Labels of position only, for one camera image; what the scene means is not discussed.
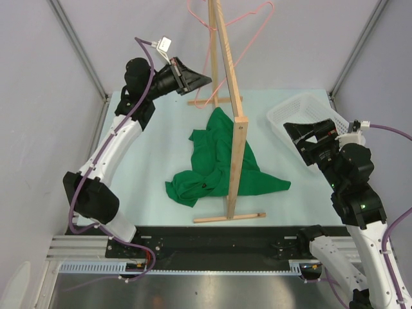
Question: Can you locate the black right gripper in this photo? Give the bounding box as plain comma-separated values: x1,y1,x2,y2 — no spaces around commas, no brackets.
283,117,342,189

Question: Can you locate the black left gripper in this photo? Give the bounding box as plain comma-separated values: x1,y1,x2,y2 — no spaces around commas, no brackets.
144,57,211,101

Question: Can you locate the green t shirt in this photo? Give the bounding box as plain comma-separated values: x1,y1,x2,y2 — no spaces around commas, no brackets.
165,108,291,207

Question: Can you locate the pink wire hanger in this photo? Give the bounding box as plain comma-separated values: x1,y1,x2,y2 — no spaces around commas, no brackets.
187,0,275,109

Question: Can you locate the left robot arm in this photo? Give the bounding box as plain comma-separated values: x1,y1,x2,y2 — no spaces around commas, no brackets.
62,57,212,258

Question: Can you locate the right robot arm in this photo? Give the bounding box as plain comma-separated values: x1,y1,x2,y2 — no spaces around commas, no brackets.
283,118,411,308

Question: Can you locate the white plastic basket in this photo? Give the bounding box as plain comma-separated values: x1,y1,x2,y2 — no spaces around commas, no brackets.
266,92,367,167

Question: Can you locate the wooden clothes rack stand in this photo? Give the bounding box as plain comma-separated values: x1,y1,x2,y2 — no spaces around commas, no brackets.
187,0,267,224

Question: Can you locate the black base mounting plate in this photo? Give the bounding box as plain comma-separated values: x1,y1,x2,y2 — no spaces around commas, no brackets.
66,225,355,271

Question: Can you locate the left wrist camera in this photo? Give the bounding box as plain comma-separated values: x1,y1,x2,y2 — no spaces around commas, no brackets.
156,36,172,63

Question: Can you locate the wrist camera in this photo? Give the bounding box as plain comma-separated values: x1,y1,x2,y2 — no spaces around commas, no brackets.
156,36,172,63
336,120,371,147

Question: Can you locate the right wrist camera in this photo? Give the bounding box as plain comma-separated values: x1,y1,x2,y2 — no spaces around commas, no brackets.
336,120,371,147

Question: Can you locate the left aluminium frame post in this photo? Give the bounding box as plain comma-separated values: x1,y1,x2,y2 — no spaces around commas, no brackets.
46,0,110,102

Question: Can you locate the aluminium frame post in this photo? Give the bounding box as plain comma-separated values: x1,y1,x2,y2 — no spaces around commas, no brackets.
46,0,110,102
329,0,390,100

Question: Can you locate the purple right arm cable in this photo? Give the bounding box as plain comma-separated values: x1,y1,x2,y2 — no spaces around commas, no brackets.
321,124,412,309

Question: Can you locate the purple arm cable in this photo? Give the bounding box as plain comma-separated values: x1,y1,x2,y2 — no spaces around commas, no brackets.
321,124,412,309
62,37,168,292

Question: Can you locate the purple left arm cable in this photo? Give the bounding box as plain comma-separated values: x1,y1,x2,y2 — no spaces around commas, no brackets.
62,37,168,292

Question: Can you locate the right aluminium frame post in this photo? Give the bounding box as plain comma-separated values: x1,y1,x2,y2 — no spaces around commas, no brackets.
329,0,390,100

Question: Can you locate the white slotted cable duct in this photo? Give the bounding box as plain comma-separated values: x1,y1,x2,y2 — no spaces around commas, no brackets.
59,259,321,276

